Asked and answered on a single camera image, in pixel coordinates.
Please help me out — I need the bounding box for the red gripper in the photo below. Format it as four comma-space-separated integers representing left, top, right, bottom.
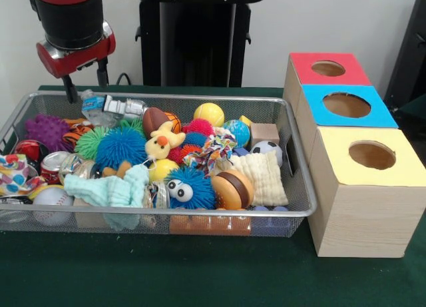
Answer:
35, 33, 116, 104

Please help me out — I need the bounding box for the clear bottle with blue label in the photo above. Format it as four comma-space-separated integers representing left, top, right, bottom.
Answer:
81, 89, 119, 127

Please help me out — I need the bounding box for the shallow metal mesh bin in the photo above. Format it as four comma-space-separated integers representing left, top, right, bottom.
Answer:
0, 90, 318, 238

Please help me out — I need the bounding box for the wooden box with three holes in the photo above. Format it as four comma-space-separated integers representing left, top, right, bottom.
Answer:
282, 52, 426, 258

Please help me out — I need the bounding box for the green spiky ball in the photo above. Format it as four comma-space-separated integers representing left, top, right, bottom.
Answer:
75, 119, 146, 161

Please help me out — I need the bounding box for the purple spiky ball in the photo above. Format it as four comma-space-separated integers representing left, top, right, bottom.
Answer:
25, 113, 73, 153

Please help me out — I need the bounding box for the yellow plush duck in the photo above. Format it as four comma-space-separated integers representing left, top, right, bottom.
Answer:
144, 121, 186, 161

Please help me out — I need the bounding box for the mint green cloth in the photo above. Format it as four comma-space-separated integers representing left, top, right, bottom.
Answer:
63, 163, 150, 231

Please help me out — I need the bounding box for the yellow foam ball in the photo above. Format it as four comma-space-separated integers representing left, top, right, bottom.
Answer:
193, 103, 226, 128

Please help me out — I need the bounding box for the blue spiky ball with eyes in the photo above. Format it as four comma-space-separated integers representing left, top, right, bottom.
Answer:
164, 166, 217, 210

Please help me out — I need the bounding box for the toy hamburger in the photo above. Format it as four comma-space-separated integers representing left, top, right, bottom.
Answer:
210, 169, 256, 210

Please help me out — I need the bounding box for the small soccer ball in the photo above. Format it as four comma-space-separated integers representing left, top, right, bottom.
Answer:
250, 140, 284, 166

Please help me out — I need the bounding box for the cream cloth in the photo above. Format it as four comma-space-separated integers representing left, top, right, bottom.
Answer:
218, 150, 289, 207

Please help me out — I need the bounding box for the black panel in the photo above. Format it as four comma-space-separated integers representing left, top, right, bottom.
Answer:
383, 0, 426, 112

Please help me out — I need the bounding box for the dark green side table cloth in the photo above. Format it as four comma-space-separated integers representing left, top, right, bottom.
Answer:
395, 93, 426, 145

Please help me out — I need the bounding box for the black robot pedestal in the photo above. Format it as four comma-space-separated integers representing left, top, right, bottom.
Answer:
128, 0, 269, 87

